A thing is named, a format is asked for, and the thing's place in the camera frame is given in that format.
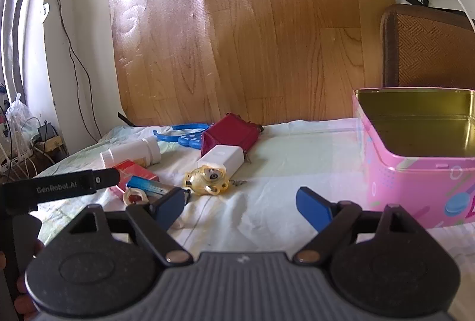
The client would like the thin black wall cable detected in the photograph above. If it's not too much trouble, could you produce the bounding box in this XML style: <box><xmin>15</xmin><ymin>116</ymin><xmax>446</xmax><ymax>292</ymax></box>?
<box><xmin>48</xmin><ymin>0</ymin><xmax>102</xmax><ymax>144</ymax></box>

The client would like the red cigarette box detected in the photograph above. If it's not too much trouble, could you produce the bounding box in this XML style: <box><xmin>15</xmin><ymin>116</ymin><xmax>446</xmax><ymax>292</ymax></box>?
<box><xmin>107</xmin><ymin>160</ymin><xmax>160</xmax><ymax>196</ymax></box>

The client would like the wood pattern wall sheet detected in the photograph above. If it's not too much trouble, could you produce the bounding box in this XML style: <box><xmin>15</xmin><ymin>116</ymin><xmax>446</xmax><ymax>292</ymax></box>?
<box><xmin>107</xmin><ymin>0</ymin><xmax>396</xmax><ymax>127</ymax></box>

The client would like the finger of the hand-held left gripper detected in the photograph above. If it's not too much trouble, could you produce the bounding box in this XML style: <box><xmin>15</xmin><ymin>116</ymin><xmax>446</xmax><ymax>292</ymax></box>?
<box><xmin>0</xmin><ymin>168</ymin><xmax>121</xmax><ymax>215</ymax></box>

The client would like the white window frame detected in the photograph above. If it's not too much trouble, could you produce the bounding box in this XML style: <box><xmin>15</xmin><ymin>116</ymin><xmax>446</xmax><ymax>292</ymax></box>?
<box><xmin>0</xmin><ymin>0</ymin><xmax>49</xmax><ymax>103</ymax></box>

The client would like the pink tin box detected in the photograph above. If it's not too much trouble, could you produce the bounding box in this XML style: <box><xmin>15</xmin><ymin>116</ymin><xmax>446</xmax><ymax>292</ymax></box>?
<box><xmin>352</xmin><ymin>87</ymin><xmax>475</xmax><ymax>229</ymax></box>

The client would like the red wallet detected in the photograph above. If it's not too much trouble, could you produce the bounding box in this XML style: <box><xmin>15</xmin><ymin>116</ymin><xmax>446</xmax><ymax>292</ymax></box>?
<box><xmin>200</xmin><ymin>112</ymin><xmax>265</xmax><ymax>162</ymax></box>

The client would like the brown woven chair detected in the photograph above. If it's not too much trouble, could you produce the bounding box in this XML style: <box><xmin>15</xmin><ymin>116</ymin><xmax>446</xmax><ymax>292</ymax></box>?
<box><xmin>380</xmin><ymin>3</ymin><xmax>475</xmax><ymax>89</ymax></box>

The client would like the person's left hand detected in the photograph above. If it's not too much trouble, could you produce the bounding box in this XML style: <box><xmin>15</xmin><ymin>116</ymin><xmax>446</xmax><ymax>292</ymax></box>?
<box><xmin>15</xmin><ymin>240</ymin><xmax>45</xmax><ymax>316</ymax></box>

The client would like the clear plastic bag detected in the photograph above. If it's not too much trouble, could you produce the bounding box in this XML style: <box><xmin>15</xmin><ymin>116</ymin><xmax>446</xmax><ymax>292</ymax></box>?
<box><xmin>5</xmin><ymin>93</ymin><xmax>41</xmax><ymax>144</ymax></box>

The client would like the small black box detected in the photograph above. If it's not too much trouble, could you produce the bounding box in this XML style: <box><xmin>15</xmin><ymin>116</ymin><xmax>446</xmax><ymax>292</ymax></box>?
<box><xmin>37</xmin><ymin>123</ymin><xmax>57</xmax><ymax>144</ymax></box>

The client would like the light printed bedsheet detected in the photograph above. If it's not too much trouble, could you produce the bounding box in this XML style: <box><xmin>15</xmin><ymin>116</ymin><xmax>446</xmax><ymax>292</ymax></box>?
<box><xmin>33</xmin><ymin>117</ymin><xmax>475</xmax><ymax>321</ymax></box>

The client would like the yellow toy keychain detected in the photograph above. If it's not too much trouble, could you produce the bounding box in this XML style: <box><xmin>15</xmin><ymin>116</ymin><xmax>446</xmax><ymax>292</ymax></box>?
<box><xmin>183</xmin><ymin>164</ymin><xmax>247</xmax><ymax>196</ymax></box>

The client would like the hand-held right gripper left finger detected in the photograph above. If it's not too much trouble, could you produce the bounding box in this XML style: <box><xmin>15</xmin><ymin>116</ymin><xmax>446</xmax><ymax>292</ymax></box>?
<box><xmin>67</xmin><ymin>187</ymin><xmax>194</xmax><ymax>267</ymax></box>

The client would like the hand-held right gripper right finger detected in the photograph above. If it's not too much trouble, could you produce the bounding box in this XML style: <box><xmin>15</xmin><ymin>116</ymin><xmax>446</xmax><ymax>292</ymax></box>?
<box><xmin>293</xmin><ymin>187</ymin><xmax>420</xmax><ymax>265</ymax></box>

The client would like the blue dotted bow headband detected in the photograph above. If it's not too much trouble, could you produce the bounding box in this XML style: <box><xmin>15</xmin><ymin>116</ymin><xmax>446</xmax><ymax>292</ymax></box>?
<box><xmin>153</xmin><ymin>123</ymin><xmax>210</xmax><ymax>150</ymax></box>

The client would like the white charger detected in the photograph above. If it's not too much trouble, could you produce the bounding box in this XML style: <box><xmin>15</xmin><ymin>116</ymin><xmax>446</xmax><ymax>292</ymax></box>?
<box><xmin>196</xmin><ymin>145</ymin><xmax>246</xmax><ymax>173</ymax></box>

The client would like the white pill bottle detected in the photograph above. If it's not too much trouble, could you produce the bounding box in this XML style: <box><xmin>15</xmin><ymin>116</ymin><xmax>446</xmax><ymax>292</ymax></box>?
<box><xmin>100</xmin><ymin>136</ymin><xmax>162</xmax><ymax>169</ymax></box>

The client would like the white pink ring toy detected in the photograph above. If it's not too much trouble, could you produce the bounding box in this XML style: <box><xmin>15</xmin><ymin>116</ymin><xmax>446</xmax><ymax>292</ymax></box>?
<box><xmin>123</xmin><ymin>187</ymin><xmax>149</xmax><ymax>206</ymax></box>

